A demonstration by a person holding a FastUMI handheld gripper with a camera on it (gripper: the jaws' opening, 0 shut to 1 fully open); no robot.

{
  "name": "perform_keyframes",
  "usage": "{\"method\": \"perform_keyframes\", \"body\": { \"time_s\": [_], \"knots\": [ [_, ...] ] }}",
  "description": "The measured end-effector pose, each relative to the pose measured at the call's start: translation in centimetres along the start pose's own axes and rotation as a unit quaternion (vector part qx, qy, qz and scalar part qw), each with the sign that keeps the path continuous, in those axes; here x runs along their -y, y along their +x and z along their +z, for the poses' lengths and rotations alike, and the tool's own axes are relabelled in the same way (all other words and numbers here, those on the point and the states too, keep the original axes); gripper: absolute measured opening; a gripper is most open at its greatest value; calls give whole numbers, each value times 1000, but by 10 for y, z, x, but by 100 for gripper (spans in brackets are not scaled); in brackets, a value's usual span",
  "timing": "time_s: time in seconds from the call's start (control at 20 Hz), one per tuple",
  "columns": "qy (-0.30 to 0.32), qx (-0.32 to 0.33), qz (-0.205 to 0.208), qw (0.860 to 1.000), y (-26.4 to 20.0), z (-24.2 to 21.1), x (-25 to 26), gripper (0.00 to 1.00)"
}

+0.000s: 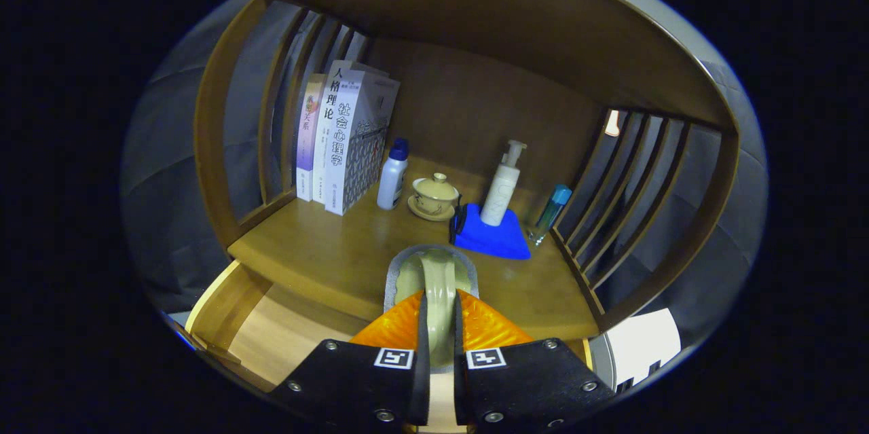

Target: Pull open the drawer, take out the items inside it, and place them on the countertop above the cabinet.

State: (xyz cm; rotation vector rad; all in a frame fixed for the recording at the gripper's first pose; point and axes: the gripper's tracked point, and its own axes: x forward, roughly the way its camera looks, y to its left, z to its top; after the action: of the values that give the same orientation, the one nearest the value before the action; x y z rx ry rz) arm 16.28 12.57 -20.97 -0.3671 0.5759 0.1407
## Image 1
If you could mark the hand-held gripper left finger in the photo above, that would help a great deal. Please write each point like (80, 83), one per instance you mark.
(422, 380)

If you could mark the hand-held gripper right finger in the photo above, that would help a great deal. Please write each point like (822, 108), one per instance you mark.
(460, 386)

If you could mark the wooden drawer with black knob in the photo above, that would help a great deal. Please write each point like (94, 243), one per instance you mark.
(285, 339)

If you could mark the wooden countertop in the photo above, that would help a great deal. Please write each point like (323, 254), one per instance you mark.
(326, 250)

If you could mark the wooden cabinet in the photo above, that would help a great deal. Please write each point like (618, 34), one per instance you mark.
(489, 13)

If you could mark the blue folded cloth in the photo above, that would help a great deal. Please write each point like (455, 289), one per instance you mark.
(492, 240)

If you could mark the beige lidded teacup with saucer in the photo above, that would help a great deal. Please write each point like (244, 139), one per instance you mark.
(434, 195)

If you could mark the white machine casing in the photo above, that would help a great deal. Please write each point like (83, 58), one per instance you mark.
(641, 346)

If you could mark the clear bottle with teal cap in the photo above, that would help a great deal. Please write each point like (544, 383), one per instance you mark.
(550, 213)

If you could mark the white pump bottle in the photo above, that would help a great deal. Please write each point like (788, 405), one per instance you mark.
(501, 193)

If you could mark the white bottle with blue cap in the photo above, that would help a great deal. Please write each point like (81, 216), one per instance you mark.
(392, 179)

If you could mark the white patterned book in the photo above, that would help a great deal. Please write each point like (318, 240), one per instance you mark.
(353, 149)

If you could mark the pink and purple book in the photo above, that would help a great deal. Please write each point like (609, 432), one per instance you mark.
(309, 142)

